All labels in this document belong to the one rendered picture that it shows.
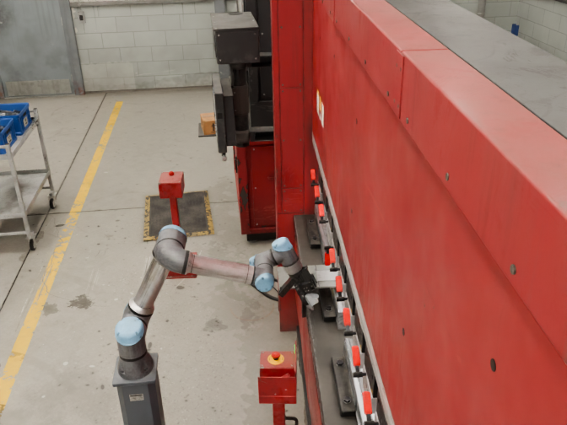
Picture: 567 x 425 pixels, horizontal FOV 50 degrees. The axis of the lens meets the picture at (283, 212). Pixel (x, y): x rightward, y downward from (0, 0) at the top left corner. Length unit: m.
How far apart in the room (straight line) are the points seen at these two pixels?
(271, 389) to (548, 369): 1.99
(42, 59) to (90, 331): 5.95
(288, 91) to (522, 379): 2.72
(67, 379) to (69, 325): 0.55
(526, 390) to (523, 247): 0.18
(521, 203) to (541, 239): 0.06
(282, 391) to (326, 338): 0.29
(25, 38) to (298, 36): 6.75
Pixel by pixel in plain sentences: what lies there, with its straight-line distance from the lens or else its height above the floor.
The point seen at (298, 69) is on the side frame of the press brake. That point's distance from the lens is 3.35.
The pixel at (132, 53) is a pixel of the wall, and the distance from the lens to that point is 9.47.
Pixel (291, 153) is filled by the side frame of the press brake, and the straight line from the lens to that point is 3.50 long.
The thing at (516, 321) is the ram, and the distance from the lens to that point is 0.83.
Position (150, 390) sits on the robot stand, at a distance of 2.79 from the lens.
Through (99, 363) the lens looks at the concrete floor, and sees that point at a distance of 4.11.
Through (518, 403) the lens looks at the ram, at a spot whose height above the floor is 2.01.
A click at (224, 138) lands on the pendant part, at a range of 3.59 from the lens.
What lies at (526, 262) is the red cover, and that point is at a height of 2.21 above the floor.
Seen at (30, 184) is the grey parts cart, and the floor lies 0.33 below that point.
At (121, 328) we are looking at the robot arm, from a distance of 2.66.
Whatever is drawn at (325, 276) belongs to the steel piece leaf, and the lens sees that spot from 2.87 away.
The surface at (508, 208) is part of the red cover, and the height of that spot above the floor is 2.24.
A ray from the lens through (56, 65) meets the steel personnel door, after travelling 9.66.
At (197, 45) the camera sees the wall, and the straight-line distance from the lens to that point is 9.38.
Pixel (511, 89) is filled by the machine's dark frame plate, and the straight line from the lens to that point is 1.06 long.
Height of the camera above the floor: 2.58
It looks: 28 degrees down
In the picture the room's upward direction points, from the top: 1 degrees counter-clockwise
